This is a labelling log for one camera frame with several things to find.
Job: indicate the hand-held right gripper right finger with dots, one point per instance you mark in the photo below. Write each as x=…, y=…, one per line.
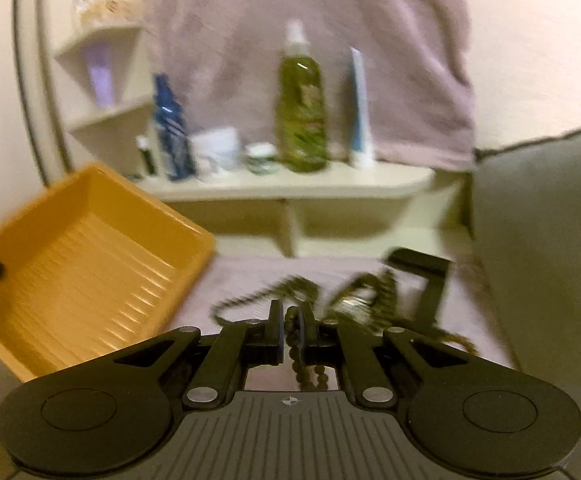
x=303, y=334

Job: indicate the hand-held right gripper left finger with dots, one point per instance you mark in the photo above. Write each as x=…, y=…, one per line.
x=279, y=332

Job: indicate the orange plastic tray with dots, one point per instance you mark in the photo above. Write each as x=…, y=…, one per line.
x=95, y=260

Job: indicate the white wooden shelf unit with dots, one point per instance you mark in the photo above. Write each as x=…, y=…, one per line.
x=320, y=180

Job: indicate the small white cream jar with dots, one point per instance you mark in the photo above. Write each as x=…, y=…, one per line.
x=261, y=160

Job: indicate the black white lip balm stick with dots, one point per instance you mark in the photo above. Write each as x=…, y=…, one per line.
x=146, y=160

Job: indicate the large white cream jar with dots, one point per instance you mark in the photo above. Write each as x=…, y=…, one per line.
x=218, y=150

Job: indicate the white curved panel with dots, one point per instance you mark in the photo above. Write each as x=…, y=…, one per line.
x=33, y=60

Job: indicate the purple tube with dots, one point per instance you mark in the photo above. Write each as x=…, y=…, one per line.
x=101, y=77

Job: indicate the green spray bottle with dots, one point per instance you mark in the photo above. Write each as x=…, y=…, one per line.
x=303, y=110

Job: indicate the blue spray bottle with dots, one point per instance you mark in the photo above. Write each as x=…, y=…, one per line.
x=173, y=130

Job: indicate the blue white tube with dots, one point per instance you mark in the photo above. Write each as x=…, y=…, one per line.
x=361, y=110

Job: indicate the grey cushion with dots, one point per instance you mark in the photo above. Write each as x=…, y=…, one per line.
x=545, y=235

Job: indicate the pale small bottle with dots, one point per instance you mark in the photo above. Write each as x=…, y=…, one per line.
x=80, y=2

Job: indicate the mauve hanging towel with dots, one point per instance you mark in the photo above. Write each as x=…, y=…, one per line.
x=220, y=35

